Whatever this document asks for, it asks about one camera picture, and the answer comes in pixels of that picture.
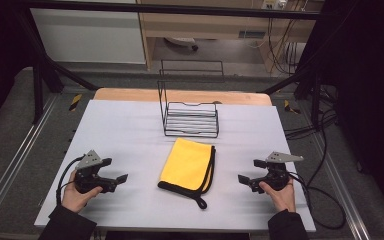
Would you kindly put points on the person's left hand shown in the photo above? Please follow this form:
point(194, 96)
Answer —
point(75, 200)

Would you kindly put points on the white table cover sheet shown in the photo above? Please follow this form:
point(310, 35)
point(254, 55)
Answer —
point(140, 133)

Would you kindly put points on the aluminium rail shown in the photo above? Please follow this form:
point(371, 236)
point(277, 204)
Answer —
point(341, 186)
point(16, 156)

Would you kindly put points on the office chair base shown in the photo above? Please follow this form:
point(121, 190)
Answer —
point(181, 41)

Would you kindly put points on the wooden desk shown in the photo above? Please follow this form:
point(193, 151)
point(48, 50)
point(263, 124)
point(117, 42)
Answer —
point(213, 25)

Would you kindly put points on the black curtain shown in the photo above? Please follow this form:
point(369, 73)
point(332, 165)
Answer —
point(370, 83)
point(0, 60)

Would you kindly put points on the person's right hand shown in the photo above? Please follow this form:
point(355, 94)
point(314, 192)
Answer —
point(281, 198)

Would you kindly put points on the yellow black tape marker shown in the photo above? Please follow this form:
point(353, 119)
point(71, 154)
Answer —
point(290, 107)
point(75, 102)

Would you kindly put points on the black metal crossbar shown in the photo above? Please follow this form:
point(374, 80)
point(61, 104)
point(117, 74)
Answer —
point(166, 9)

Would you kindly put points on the white cabinet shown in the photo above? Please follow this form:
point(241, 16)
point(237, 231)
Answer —
point(90, 36)

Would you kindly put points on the white power strip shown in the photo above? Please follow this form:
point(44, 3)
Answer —
point(275, 4)

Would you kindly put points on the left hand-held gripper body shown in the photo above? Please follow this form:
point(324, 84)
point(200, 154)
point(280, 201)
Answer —
point(87, 180)

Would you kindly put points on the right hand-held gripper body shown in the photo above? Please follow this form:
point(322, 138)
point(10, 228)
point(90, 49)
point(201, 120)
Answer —
point(275, 175)

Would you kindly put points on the yellow cloth with black trim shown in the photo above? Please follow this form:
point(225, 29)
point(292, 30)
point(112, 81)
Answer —
point(186, 165)

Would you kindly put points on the black metal frame strut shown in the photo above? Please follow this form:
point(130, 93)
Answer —
point(300, 78)
point(51, 71)

